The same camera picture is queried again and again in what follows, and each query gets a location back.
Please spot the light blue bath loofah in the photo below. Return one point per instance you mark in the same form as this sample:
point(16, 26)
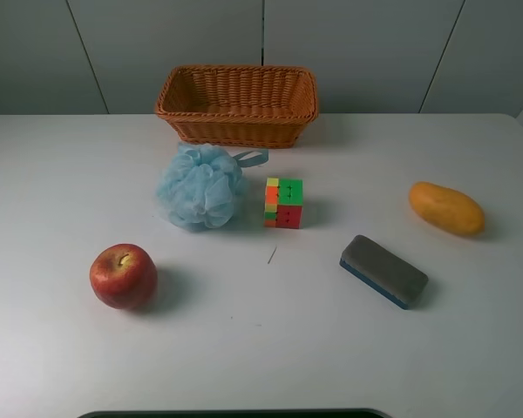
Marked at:
point(203, 186)

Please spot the multicoloured puzzle cube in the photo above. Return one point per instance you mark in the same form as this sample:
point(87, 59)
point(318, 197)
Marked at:
point(283, 203)

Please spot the orange wicker basket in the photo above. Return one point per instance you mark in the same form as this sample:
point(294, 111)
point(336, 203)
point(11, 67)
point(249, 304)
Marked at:
point(239, 105)

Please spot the grey blue board eraser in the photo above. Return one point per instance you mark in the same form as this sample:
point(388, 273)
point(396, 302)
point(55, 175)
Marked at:
point(386, 273)

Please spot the red apple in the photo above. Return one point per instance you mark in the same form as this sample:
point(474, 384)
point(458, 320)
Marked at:
point(124, 277)

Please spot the yellow orange mango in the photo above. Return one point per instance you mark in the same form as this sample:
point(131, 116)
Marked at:
point(447, 209)

